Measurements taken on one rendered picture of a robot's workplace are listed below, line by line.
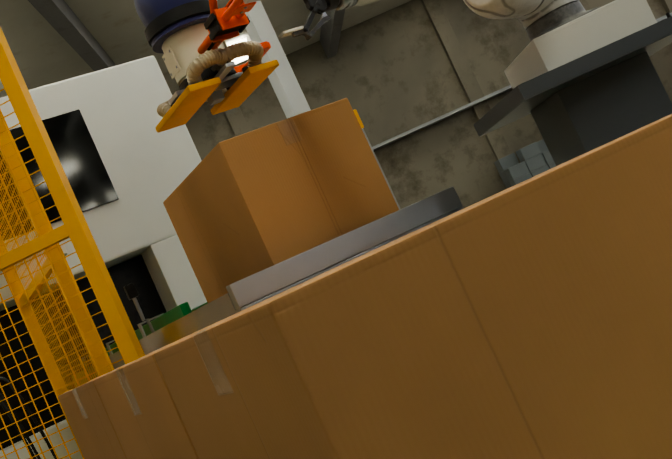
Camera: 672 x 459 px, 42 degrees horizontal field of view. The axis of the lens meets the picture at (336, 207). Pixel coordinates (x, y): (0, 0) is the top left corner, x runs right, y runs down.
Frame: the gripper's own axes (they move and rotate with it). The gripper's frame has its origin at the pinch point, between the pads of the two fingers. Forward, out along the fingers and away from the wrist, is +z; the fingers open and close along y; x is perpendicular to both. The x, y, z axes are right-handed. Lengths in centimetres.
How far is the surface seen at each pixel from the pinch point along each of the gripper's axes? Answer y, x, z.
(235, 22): 1.1, -3.2, 14.1
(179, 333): 69, 39, 50
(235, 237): 52, 12, 34
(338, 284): 73, -135, 89
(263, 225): 54, -4, 32
